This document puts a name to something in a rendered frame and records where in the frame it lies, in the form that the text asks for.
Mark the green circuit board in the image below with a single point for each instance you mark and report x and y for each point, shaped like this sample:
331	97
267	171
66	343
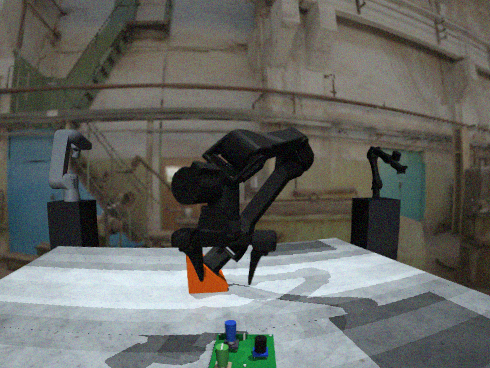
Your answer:
233	350

